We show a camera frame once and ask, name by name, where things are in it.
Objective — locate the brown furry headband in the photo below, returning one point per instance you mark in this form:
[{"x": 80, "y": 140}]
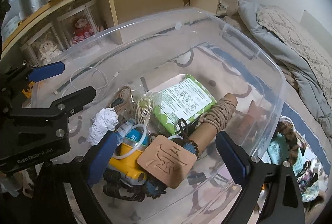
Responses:
[{"x": 286, "y": 129}]

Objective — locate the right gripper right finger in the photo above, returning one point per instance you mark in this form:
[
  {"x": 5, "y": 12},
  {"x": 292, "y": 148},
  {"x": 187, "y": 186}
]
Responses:
[{"x": 234, "y": 157}]

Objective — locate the clear plastic storage bin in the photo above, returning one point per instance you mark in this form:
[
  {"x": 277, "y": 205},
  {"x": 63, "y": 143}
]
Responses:
[{"x": 181, "y": 26}]

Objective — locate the teal wipes pack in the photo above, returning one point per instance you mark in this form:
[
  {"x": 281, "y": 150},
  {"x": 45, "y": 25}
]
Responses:
[{"x": 278, "y": 151}]

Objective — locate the yellow toy camera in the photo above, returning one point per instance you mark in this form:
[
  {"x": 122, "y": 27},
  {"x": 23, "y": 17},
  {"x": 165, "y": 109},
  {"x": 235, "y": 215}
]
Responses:
[{"x": 133, "y": 145}]

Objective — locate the white sheep doll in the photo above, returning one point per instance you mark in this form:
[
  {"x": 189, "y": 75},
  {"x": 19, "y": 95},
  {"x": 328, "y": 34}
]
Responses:
[{"x": 48, "y": 51}]

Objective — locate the grey blue quilt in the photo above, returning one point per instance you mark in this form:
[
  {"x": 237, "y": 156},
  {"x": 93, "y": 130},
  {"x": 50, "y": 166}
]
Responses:
[{"x": 308, "y": 86}]

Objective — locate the beige quilted pillow left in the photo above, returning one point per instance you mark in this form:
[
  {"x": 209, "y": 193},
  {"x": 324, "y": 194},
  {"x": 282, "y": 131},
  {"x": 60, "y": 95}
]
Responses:
[{"x": 298, "y": 38}]

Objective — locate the wooden shelf unit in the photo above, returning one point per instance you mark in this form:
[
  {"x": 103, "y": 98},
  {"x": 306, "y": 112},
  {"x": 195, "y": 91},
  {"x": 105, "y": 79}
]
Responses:
[{"x": 55, "y": 22}]

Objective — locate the green wet wipes pack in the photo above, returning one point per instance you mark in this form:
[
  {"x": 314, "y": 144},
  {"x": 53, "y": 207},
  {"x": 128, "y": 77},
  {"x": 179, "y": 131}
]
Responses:
[{"x": 181, "y": 97}]

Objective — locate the crumpled white paper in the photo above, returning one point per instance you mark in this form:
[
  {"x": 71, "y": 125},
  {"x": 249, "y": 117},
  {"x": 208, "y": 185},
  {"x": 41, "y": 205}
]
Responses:
[{"x": 105, "y": 120}]

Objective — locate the crocheted purple blue bag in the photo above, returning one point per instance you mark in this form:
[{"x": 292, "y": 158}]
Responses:
[{"x": 154, "y": 188}]

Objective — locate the red dress doll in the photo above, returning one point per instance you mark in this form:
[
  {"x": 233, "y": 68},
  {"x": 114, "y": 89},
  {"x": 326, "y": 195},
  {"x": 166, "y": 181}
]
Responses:
[{"x": 82, "y": 30}]

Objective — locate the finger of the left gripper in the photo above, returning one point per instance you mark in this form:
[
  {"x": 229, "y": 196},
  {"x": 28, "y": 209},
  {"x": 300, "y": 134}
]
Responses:
[
  {"x": 46, "y": 71},
  {"x": 72, "y": 103}
]

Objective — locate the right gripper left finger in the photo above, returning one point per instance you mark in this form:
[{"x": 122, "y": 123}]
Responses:
[{"x": 98, "y": 157}]

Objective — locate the carved wooden tag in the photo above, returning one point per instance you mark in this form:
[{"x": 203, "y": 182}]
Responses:
[{"x": 167, "y": 161}]

